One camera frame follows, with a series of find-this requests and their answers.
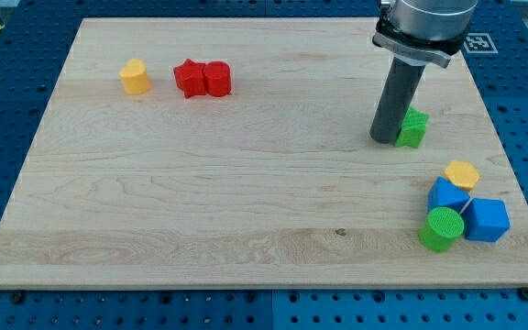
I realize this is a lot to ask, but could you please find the green star block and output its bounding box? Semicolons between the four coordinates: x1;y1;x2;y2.
394;106;429;149

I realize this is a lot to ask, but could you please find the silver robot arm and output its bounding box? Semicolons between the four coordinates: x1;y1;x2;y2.
372;0;478;68

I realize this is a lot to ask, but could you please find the red star block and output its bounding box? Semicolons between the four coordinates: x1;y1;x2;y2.
173;59;207;98

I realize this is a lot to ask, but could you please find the yellow hexagon block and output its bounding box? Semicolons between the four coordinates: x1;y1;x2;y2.
443;159;480;193

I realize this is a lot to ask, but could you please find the wooden board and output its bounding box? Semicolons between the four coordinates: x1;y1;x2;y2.
0;18;528;291

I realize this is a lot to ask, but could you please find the red cylinder block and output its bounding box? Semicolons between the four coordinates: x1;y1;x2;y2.
203;61;232;97

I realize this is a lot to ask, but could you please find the yellow heart block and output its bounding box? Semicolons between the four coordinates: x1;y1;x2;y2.
119;59;151;95

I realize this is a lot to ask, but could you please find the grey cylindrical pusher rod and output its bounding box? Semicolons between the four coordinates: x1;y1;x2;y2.
369;58;425;144

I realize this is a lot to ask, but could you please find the blue triangle block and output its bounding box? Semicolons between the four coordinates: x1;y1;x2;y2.
427;177;470;213

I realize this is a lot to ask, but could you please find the green cylinder block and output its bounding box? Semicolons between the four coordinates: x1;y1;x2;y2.
418;206;465;252

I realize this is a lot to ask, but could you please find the blue cube block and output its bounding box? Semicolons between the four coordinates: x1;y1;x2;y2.
462;198;511;242

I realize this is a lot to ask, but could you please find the white fiducial marker tag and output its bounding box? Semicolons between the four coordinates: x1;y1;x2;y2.
464;32;498;54

